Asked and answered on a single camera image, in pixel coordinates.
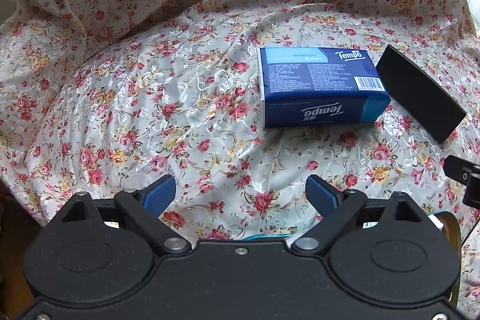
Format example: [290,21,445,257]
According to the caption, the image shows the gold teal metal tin tray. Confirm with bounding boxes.
[243,211,461,306]

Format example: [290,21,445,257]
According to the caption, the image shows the blue Tempo tissue pack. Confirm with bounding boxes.
[257,47,391,128]

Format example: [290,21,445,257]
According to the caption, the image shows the floral fabric cover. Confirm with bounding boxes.
[1,0,479,318]

